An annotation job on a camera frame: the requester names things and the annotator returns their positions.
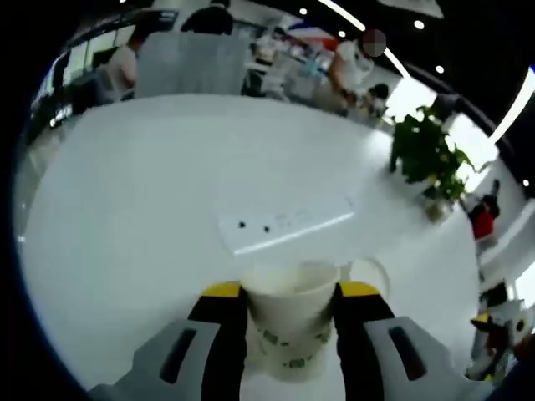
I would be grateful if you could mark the grey desk partition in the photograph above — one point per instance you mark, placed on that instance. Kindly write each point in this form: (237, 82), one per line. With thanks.
(192, 67)

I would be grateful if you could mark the green potted plant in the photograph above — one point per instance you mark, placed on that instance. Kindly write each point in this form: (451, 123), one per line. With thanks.
(430, 154)

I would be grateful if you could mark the white table socket panel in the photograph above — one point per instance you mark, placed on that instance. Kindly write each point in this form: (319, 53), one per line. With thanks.
(292, 234)

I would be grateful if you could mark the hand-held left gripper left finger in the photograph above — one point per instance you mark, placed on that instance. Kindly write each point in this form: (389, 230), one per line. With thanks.
(179, 359)

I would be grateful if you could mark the white paper cup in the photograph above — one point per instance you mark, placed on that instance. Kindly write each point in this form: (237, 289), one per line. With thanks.
(368, 273)
(288, 317)

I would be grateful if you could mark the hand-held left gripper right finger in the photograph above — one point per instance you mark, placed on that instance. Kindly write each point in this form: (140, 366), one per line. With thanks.
(376, 359)

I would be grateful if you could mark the long curved ceiling light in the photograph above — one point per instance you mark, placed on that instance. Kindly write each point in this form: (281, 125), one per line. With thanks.
(514, 108)
(397, 62)

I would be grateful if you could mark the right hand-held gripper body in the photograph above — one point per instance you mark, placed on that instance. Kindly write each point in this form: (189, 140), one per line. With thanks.
(517, 323)

